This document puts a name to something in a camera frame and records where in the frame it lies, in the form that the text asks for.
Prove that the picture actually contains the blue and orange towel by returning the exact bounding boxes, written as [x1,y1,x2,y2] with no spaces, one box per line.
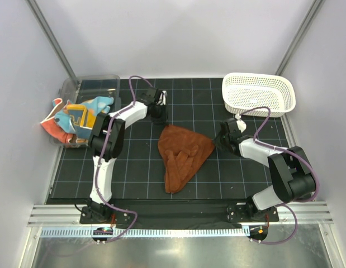
[54,96,114,140]

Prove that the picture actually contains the white perforated basket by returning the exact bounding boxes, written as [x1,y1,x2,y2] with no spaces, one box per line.
[221,73,296,118]

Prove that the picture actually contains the white slotted cable duct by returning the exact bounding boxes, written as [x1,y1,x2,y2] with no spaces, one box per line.
[40,226,250,239]

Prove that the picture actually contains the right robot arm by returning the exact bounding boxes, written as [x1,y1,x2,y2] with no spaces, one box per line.
[213,118,320,221]

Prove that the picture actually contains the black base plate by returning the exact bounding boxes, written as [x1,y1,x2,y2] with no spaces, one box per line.
[80,199,279,229]

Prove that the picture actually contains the black grid mat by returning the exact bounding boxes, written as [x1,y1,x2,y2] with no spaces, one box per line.
[45,78,313,202]

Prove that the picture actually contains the clear plastic bin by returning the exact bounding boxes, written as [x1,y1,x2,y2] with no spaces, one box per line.
[45,75,121,147]

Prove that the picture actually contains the brown towel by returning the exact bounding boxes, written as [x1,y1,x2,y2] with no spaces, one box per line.
[158,125,215,194]

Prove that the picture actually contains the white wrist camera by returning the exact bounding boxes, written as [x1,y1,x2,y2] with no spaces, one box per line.
[157,90,167,106]
[235,114,247,133]

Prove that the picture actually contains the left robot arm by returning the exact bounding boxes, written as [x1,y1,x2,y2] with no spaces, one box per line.
[80,87,168,224]

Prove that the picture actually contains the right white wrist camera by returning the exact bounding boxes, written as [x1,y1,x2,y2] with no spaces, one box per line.
[235,114,247,133]

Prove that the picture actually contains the salmon pink towel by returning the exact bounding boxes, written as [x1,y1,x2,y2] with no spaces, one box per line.
[40,117,74,143]

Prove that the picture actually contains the aluminium rail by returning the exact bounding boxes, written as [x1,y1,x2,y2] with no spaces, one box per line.
[27,201,333,227]

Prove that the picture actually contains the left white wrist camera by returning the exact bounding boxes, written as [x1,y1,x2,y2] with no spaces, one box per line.
[157,90,167,106]

